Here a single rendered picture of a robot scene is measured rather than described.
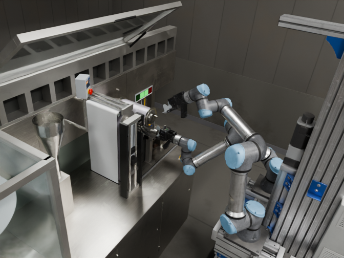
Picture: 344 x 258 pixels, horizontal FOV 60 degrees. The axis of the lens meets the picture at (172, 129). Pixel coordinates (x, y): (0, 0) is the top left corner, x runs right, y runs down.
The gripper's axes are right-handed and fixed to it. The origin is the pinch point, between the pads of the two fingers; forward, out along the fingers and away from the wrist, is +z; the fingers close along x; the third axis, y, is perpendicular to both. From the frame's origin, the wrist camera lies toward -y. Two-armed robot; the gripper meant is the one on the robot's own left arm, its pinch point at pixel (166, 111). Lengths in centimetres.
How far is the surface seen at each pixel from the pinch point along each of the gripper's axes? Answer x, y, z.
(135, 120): 35.0, 7.3, -7.1
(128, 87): -17.1, 27.8, 35.2
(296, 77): -211, -55, -23
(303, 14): -212, 6, -57
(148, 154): 6.0, -21.6, 29.2
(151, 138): 6.8, -11.4, 18.0
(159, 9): 6, 53, -37
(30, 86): 64, 50, 17
